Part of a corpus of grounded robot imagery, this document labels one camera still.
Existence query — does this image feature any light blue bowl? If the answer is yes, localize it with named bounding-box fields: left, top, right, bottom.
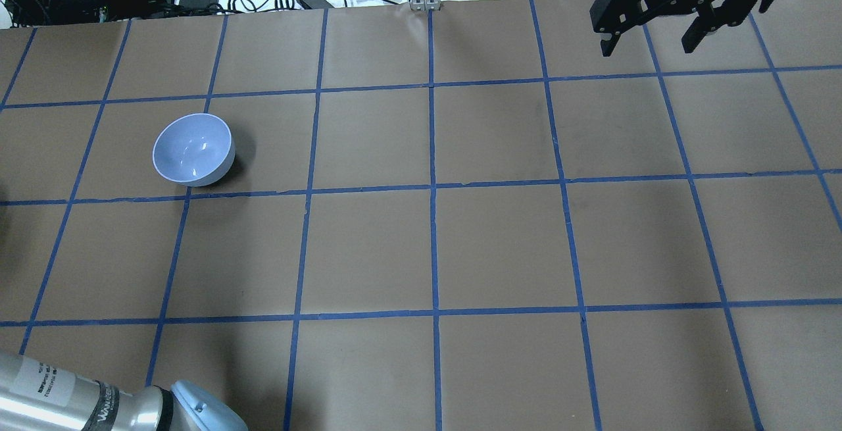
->
left=151, top=113, right=235, bottom=188

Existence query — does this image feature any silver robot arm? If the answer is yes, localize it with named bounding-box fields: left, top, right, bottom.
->
left=2, top=0, right=757, bottom=430

